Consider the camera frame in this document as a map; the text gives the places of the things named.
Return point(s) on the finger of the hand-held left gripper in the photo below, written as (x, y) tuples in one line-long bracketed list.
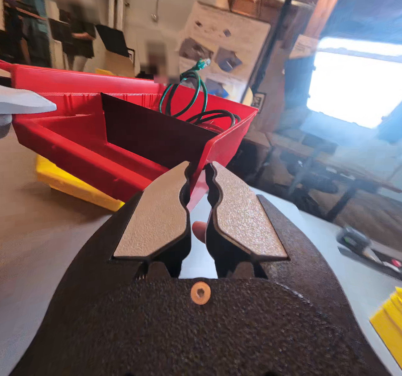
[(22, 102)]

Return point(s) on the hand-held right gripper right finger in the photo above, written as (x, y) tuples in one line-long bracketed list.
[(245, 222)]

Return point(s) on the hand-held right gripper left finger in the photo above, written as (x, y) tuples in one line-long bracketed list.
[(157, 218)]

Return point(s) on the red plastic bin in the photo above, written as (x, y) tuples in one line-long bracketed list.
[(78, 143)]

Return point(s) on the black bin divider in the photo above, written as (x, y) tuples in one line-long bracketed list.
[(150, 130)]

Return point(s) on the black cardboard sign stand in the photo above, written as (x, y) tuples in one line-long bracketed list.
[(113, 42)]

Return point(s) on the dark desk device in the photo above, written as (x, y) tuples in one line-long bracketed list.
[(355, 239)]

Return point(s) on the wooden background table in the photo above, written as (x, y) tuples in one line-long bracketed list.
[(345, 162)]

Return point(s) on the black white marker poster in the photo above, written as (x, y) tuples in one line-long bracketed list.
[(258, 102)]

